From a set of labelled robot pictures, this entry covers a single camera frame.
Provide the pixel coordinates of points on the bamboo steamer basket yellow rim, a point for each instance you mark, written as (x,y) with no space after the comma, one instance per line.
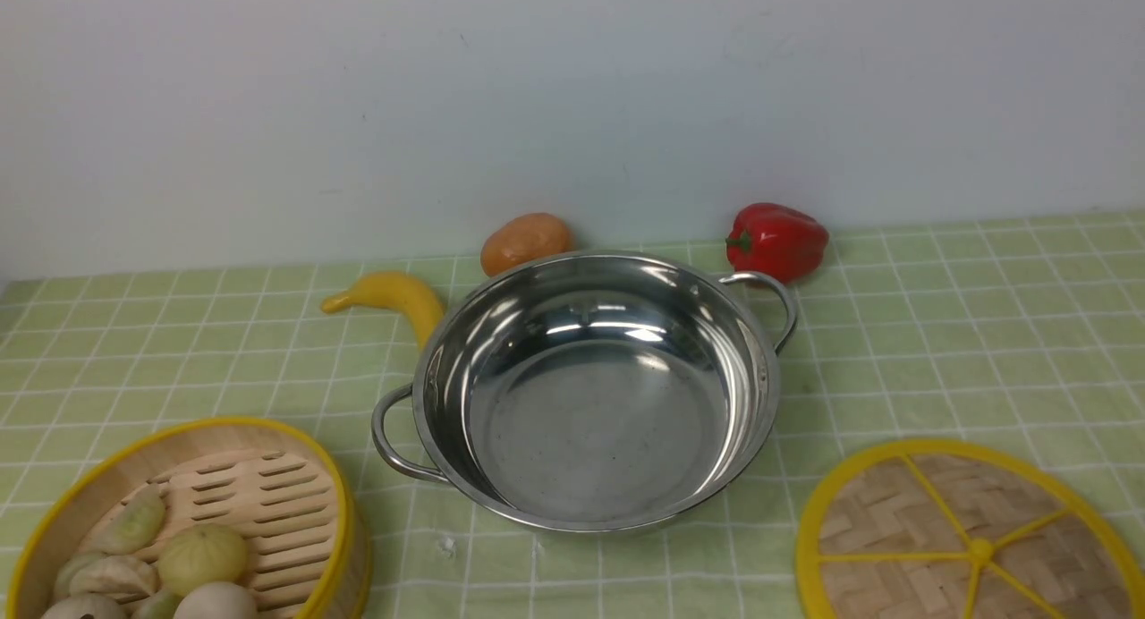
(307,547)

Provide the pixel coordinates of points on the bamboo steamer lid yellow rim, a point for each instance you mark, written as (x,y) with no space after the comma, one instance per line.
(940,528)

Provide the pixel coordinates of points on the stainless steel pot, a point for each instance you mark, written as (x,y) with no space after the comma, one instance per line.
(594,392)

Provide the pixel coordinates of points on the orange tangerine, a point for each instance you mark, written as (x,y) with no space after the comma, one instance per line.
(523,239)

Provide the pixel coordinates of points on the yellow banana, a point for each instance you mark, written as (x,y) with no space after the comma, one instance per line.
(401,292)

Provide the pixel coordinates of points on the red bell pepper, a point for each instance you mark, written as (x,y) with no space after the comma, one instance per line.
(776,240)

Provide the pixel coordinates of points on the green checkered tablecloth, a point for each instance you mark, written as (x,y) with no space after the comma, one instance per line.
(1023,335)

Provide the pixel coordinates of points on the white round bun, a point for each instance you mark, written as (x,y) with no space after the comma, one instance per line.
(217,600)
(86,606)

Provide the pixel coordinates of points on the pale green dumpling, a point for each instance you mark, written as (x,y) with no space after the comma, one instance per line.
(135,527)

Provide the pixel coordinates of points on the small green dumpling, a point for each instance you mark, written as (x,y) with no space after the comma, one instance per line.
(162,605)

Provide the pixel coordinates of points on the beige dumpling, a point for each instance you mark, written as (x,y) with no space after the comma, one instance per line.
(111,575)

